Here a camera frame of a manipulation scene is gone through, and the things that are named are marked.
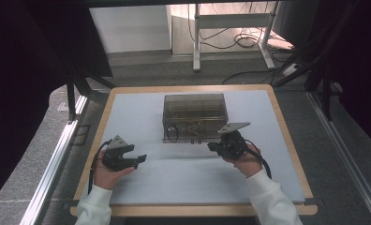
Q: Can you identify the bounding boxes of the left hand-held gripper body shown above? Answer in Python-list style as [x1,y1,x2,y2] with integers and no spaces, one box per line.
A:
[101,134,135,173]

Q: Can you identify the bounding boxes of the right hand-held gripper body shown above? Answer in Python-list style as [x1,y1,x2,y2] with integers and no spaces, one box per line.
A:
[216,122,252,160]

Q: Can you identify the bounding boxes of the smoky transparent jewelry drawer box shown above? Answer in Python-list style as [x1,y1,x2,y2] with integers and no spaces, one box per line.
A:
[162,93,230,144]

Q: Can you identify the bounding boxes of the person's left hand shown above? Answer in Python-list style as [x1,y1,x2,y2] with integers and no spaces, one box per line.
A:
[93,150,136,190]

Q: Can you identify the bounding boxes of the person's right hand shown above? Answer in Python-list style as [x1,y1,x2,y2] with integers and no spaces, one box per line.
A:
[222,143,265,178]

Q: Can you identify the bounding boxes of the dark floor grille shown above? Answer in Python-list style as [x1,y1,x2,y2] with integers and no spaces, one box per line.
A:
[72,125,91,146]

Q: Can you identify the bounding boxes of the white table mat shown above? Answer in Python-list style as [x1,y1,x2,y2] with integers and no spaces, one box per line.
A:
[80,89,306,205]

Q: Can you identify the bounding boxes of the wooden table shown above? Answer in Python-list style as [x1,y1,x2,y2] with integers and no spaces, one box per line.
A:
[69,83,319,218]

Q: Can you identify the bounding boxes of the black metal stand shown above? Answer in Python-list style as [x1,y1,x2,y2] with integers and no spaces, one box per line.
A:
[274,0,360,121]
[66,60,116,121]

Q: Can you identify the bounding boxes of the white power strip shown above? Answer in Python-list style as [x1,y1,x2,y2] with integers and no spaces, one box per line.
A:
[281,63,300,78]

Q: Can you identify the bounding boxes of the white panel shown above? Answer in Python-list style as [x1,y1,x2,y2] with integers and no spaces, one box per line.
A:
[89,5,172,54]

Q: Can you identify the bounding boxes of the dark curtain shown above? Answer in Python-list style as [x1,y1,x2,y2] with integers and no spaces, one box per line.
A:
[318,0,371,154]
[0,0,112,210]

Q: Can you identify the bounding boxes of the left hand-held gripper black cable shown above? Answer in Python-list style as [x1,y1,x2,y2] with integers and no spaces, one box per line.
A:
[87,140,112,195]

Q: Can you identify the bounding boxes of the hand-held gripper black cable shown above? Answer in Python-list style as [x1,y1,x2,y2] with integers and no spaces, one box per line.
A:
[244,139,273,180]
[87,140,112,195]

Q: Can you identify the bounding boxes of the right hand-held gripper black cable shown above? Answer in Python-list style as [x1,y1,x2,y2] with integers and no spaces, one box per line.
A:
[244,139,273,180]

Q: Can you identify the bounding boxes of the aluminium rail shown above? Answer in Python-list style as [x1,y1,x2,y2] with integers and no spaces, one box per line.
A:
[308,92,371,224]
[19,95,88,225]

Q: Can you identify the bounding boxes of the black floor cable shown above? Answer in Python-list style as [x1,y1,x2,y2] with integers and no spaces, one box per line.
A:
[221,67,285,85]

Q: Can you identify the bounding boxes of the white metal desk frame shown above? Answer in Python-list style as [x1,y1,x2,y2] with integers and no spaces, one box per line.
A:
[192,1,281,73]

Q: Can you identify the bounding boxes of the coiled black cables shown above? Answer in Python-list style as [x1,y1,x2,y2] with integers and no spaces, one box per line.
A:
[187,3,295,51]

